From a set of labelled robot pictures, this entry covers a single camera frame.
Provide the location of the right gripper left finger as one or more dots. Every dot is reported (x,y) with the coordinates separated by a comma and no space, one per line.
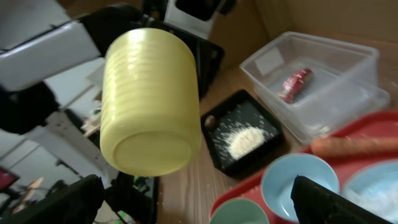
(76,204)

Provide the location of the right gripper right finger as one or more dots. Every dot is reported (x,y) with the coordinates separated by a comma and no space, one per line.
(314,204)

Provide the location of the light blue bowl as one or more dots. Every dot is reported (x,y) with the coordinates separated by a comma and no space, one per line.
(278,180)

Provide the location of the white napkin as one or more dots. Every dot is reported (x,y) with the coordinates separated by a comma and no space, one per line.
(382,203)

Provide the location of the green bowl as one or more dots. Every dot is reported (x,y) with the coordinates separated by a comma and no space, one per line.
(239,211)

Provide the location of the white rice pile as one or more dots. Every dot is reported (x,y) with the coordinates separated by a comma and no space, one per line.
(241,131)

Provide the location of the yellow cup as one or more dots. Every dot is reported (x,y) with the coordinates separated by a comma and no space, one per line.
(150,113)

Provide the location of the red snack wrapper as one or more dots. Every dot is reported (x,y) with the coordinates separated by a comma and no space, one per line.
(294,84)

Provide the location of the brown mushroom scrap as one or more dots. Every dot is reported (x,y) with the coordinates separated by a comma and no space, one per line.
(210,122)

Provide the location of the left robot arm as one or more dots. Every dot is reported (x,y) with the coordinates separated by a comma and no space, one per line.
(29,108)

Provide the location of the light blue plate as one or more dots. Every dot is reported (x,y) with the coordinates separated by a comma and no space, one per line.
(380,176)

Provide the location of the orange carrot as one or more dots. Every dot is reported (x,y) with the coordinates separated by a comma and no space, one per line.
(349,147)

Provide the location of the black plastic tray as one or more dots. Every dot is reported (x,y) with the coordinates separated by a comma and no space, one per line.
(256,159)

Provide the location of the clear plastic bin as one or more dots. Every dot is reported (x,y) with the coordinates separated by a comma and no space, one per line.
(343,86)

